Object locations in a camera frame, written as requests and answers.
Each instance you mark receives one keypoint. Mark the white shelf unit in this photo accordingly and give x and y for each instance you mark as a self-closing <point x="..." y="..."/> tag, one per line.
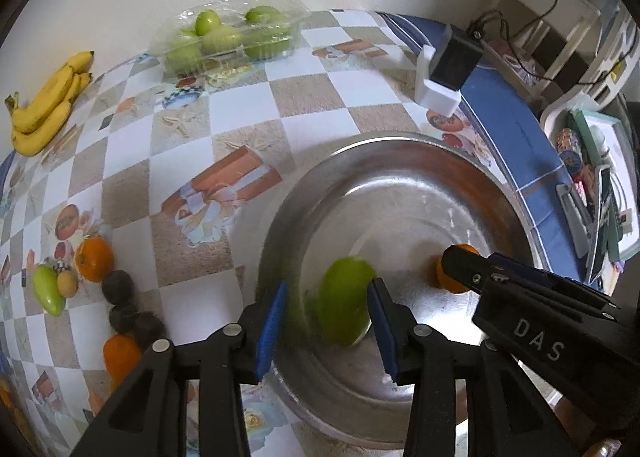
<point x="571" y="49"/>

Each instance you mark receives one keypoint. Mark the orange tangerine with stem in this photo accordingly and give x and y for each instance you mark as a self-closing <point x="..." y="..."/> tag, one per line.
<point x="94" y="259"/>

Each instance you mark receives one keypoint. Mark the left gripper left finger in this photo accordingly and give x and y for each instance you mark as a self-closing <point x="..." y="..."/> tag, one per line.
<point x="146" y="415"/>

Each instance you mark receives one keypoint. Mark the brown longan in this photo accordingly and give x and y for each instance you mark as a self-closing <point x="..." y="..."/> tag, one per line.
<point x="67" y="284"/>

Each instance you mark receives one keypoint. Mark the green tray with items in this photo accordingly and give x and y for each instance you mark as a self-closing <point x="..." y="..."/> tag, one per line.
<point x="585" y="138"/>

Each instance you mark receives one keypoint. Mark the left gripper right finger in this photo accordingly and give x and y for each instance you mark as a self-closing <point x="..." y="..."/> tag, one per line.
<point x="506" y="414"/>

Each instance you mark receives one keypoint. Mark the black charger on white base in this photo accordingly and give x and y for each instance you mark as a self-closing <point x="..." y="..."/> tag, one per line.
<point x="441" y="71"/>

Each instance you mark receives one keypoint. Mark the yellow banana bunch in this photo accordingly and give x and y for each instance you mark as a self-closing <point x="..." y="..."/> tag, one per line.
<point x="36" y="125"/>

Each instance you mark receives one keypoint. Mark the person's right hand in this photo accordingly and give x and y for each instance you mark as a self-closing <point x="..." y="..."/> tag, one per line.
<point x="583" y="431"/>

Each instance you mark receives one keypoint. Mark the silver metal plate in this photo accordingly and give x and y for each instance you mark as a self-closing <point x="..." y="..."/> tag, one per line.
<point x="395" y="200"/>

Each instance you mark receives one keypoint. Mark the green mango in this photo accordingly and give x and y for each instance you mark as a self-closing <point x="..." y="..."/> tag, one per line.
<point x="45" y="283"/>
<point x="341" y="304"/>

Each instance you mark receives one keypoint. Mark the dark plum top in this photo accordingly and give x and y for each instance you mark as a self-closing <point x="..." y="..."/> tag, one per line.
<point x="118" y="287"/>

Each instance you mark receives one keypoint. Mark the patterned tablecloth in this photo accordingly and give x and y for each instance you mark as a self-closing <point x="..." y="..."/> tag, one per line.
<point x="181" y="177"/>

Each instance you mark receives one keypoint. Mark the dark plum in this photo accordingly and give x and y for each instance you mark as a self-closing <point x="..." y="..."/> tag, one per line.
<point x="118" y="287"/>
<point x="147" y="328"/>
<point x="122" y="317"/>

